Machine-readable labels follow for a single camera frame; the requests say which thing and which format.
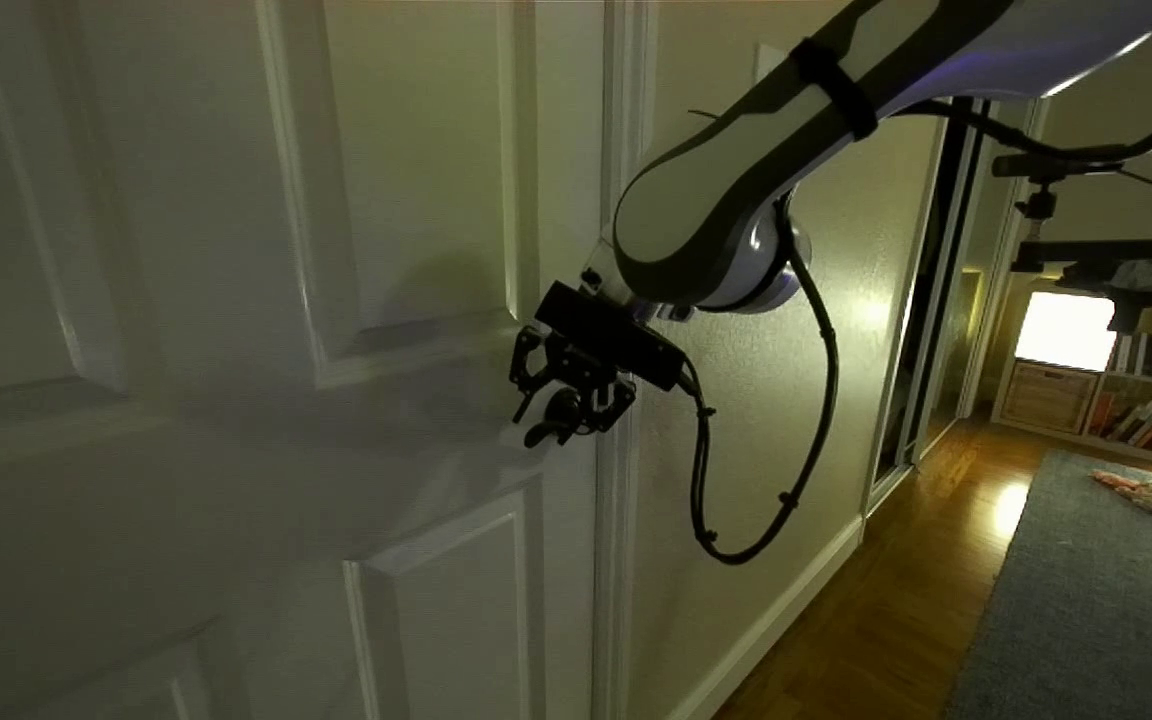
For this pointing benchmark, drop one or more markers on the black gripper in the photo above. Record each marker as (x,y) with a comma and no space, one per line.
(595,353)

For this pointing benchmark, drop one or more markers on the white panel door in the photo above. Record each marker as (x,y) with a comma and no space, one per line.
(260,271)

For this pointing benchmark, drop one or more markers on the black lever door handle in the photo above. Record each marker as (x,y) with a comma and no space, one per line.
(548,431)

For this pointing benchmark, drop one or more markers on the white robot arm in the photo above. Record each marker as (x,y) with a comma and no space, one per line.
(693,224)

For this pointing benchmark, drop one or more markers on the dark sliding closet door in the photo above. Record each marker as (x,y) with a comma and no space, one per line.
(932,279)

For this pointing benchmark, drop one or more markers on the white baseboard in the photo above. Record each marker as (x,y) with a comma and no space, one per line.
(712,690)

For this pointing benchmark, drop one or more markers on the grey carpet rug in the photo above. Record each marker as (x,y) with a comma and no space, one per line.
(1071,616)

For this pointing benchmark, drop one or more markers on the wooden bookshelf with books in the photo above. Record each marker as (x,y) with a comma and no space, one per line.
(1076,368)

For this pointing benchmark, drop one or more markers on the white door frame trim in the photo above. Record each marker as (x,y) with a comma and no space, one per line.
(630,36)

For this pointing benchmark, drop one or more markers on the white wall light switch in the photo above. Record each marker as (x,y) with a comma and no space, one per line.
(767,58)

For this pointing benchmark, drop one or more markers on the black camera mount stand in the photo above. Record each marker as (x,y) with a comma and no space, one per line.
(1089,205)

